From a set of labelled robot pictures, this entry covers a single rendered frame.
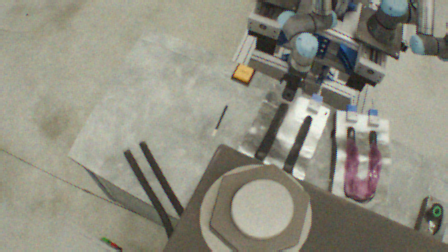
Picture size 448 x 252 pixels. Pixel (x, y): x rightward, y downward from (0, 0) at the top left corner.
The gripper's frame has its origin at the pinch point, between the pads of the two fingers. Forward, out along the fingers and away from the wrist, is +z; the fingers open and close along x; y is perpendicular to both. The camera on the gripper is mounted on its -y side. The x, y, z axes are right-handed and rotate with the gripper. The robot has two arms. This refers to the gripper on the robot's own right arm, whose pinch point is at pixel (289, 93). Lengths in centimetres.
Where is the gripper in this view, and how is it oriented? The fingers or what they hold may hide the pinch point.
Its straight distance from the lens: 176.0
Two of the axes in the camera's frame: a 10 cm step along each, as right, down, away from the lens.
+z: -0.5, 3.9, 9.2
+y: 4.3, -8.2, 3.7
